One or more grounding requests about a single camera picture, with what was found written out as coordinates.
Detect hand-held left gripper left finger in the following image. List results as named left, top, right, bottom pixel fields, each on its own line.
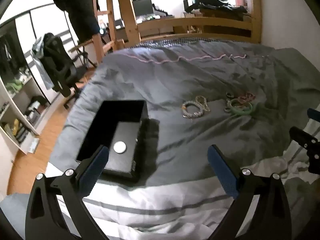
left=25, top=145, right=110, bottom=240

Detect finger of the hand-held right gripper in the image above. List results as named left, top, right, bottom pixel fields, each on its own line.
left=307, top=108, right=320, bottom=123
left=289, top=126, right=320, bottom=174

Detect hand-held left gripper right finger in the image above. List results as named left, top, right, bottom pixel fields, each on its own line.
left=207, top=144, right=293, bottom=240

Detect black jewelry box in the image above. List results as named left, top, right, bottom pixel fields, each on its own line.
left=76, top=100, right=149, bottom=164

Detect pink bead bracelet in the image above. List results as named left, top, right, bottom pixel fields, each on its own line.
left=237, top=92, right=256, bottom=103

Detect white round disc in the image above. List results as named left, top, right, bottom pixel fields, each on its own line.
left=113, top=141, right=126, bottom=154

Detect grey duvet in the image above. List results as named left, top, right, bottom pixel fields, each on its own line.
left=47, top=39, right=320, bottom=188

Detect green jade bangle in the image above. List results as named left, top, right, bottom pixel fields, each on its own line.
left=229, top=99, right=253, bottom=116

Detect white striped bed sheet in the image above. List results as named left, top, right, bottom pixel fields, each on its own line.
left=0, top=155, right=320, bottom=240

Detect white bookshelf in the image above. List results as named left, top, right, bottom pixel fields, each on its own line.
left=0, top=76, right=52, bottom=154

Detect black office chair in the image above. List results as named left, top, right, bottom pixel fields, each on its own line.
left=41, top=32, right=88, bottom=110

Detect pale jacket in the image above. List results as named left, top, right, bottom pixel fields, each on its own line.
left=30, top=37, right=54, bottom=91

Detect small wooden table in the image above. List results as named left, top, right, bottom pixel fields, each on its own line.
left=69, top=39, right=114, bottom=68

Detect checkered mattress sheet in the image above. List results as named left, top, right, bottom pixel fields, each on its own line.
left=130, top=38, right=250, bottom=47

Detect black bag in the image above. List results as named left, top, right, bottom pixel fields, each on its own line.
left=185, top=0, right=248, bottom=13

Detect wooden ladder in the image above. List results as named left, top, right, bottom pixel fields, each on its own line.
left=92, top=0, right=118, bottom=64

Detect black hanging coat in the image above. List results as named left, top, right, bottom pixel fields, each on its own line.
left=49, top=0, right=101, bottom=41

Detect computer monitor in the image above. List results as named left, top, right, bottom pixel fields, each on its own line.
left=132, top=0, right=154, bottom=17

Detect pale bead bracelet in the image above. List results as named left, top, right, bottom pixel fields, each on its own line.
left=182, top=100, right=202, bottom=113
left=183, top=106, right=211, bottom=120

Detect wooden bed frame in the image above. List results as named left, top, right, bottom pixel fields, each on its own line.
left=112, top=0, right=262, bottom=53

